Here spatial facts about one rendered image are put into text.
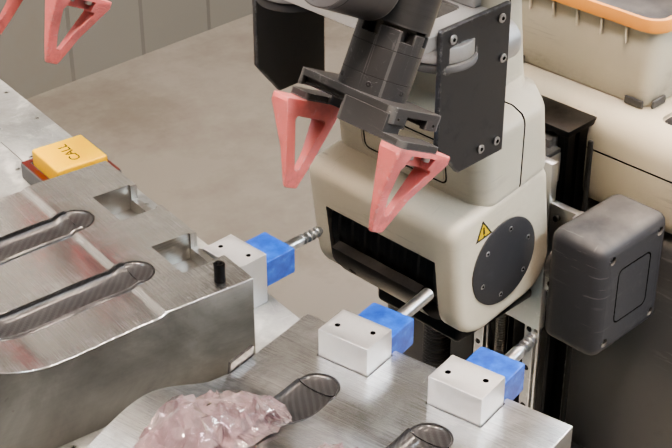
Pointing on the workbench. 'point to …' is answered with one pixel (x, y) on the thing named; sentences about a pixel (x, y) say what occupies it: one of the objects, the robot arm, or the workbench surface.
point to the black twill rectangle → (240, 358)
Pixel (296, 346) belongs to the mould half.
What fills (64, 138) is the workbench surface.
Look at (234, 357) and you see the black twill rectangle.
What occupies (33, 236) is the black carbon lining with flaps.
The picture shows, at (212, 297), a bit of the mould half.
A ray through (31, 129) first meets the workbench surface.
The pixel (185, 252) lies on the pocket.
